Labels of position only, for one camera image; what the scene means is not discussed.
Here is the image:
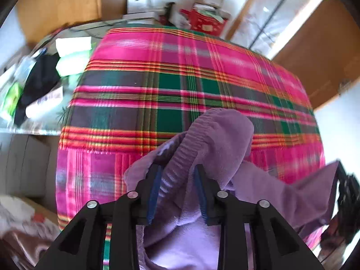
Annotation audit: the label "green and white packet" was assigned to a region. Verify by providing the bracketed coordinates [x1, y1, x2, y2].
[0, 83, 23, 120]

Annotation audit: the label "white cream tube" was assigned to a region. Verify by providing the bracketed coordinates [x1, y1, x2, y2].
[25, 87, 65, 119]

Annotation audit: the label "glass door with wooden frame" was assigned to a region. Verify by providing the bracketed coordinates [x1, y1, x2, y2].
[225, 0, 331, 60]

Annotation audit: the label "red gift box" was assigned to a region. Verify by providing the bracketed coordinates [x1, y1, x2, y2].
[180, 4, 229, 36]

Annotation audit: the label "white cabinet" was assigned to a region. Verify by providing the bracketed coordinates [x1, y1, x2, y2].
[0, 133, 60, 198]

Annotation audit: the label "pink plaid blanket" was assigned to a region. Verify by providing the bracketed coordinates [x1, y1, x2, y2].
[56, 24, 327, 270]

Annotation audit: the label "person's right hand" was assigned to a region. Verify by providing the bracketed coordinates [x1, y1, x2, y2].
[321, 215, 355, 259]

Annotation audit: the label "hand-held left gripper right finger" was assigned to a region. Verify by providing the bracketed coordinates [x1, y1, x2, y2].
[194, 164, 325, 270]

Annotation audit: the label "white tissue pack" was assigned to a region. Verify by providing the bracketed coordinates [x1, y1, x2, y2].
[55, 36, 93, 57]

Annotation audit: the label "brown fleece blanket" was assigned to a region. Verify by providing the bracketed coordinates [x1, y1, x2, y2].
[0, 195, 62, 270]

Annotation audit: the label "purple fleece pants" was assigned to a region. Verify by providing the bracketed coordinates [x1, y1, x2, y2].
[124, 107, 342, 270]

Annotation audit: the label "folding table with printed top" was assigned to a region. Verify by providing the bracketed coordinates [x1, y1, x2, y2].
[0, 20, 113, 135]

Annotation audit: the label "black cloth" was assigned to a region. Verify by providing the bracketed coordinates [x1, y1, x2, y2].
[13, 53, 62, 127]

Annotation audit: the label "green tissue pack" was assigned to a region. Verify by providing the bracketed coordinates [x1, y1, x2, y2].
[56, 53, 91, 77]

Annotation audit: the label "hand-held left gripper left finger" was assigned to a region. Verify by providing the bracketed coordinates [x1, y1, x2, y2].
[34, 163, 165, 270]

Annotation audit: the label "wooden wardrobe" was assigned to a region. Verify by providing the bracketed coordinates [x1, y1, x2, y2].
[16, 0, 102, 44]

